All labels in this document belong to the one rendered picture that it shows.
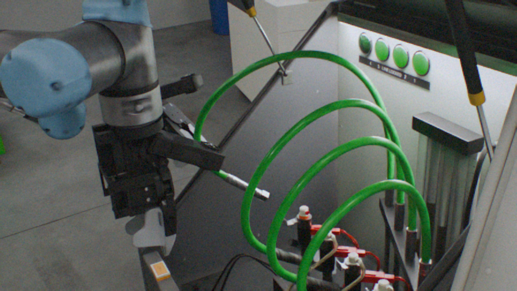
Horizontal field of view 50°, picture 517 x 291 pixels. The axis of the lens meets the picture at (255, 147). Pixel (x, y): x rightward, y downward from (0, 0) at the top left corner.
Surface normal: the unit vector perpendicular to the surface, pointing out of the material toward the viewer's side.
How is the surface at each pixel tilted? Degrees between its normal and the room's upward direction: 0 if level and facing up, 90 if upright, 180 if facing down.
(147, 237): 93
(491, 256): 76
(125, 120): 91
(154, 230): 93
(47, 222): 2
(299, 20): 90
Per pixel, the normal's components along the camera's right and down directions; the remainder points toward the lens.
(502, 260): -0.89, 0.01
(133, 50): 0.91, 0.04
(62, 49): 0.54, -0.59
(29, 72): -0.39, 0.41
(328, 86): 0.43, 0.36
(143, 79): 0.68, 0.28
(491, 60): -0.90, 0.23
